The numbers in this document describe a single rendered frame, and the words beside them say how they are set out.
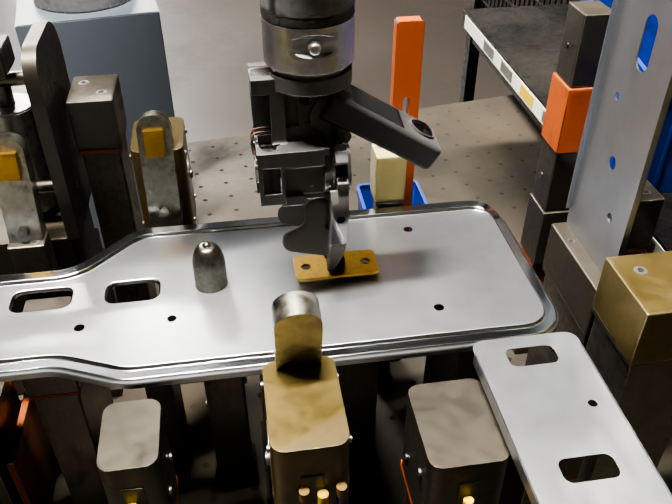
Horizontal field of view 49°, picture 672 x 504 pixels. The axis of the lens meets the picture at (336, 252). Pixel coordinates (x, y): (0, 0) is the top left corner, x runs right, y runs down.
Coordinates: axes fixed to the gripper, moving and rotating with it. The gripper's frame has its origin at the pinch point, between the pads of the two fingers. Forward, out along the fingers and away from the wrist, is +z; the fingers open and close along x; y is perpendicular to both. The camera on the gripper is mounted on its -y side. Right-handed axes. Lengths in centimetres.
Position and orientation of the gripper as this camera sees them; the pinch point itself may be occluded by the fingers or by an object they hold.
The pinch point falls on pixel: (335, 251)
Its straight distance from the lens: 73.0
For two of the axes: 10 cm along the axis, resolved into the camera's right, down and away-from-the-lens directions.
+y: -9.9, 1.0, -1.2
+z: 0.1, 7.9, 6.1
